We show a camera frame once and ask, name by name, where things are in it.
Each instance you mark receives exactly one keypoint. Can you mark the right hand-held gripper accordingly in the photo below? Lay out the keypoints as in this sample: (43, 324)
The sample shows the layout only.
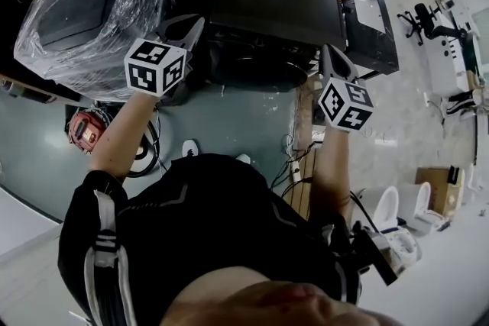
(345, 107)

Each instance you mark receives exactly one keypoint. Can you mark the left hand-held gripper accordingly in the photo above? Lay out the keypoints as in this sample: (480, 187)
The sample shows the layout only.
(153, 66)

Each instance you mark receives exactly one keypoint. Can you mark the person's left forearm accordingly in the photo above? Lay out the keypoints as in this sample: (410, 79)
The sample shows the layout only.
(118, 137)

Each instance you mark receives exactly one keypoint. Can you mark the person's right forearm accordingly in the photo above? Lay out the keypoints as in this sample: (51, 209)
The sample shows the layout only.
(330, 172)

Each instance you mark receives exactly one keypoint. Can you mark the dark grey washing machine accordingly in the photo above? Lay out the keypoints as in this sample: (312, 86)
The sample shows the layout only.
(275, 11)

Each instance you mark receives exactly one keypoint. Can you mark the black side table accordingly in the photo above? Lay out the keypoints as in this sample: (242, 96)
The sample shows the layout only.
(382, 57)

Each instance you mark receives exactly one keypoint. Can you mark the black office chair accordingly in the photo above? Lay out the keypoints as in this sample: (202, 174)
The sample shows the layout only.
(424, 21)

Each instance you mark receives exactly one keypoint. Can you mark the plastic-wrapped grey appliance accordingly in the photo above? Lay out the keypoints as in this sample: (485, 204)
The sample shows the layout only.
(88, 30)

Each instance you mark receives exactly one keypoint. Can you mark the white desk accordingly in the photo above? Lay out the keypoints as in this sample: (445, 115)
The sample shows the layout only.
(447, 61)

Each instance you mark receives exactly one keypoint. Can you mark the white power strip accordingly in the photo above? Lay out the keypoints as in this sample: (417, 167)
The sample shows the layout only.
(295, 172)

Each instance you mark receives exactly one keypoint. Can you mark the person's right white shoe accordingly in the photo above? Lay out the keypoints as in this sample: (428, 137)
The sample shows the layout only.
(243, 159)

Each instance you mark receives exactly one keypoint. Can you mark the wooden slat pallet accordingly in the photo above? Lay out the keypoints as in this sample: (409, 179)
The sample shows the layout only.
(305, 198)

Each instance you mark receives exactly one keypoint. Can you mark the brown cardboard box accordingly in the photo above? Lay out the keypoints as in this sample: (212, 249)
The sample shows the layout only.
(435, 187)

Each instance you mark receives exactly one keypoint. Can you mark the small black box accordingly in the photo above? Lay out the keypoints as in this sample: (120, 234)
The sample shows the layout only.
(453, 175)

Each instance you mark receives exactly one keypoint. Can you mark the person's black clothing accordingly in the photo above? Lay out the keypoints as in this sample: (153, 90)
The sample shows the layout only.
(214, 221)

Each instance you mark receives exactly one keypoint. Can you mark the person's face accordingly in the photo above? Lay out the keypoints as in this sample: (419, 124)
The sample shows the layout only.
(275, 301)

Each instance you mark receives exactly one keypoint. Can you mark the wooden shelf frame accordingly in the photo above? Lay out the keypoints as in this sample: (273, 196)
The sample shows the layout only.
(38, 89)

